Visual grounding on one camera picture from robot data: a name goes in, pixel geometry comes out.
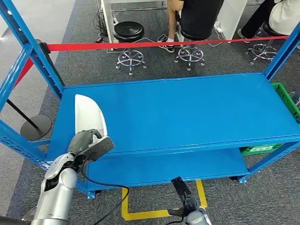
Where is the short red barrier belt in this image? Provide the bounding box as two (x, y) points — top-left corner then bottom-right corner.
(13, 57), (35, 89)

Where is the black stanchion post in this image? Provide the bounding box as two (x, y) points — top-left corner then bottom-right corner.
(35, 39), (66, 88)

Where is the long red barrier belt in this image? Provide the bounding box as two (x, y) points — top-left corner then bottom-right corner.
(46, 35), (289, 53)

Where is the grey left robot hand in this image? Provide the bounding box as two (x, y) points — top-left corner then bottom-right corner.
(67, 128), (115, 165)

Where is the black round stool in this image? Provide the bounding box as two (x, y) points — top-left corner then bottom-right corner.
(174, 29), (212, 71)
(246, 22), (282, 65)
(113, 21), (148, 76)

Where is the yellow floor tape outline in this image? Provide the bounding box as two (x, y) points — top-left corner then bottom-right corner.
(121, 180), (208, 222)

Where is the blue metal shelf rack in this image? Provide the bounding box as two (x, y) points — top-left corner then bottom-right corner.
(0, 0), (300, 200)

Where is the white plastic car part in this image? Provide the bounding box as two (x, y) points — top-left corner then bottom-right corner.
(75, 94), (109, 140)

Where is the seated person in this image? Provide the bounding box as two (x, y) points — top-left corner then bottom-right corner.
(158, 0), (225, 53)
(237, 0), (300, 43)

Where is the black flat bracket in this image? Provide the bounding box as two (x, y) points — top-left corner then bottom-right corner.
(171, 176), (191, 203)

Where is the black stanchion with round base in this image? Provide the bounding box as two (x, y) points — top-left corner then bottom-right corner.
(6, 98), (52, 141)

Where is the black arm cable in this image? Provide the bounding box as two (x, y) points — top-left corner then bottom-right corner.
(81, 153), (130, 225)

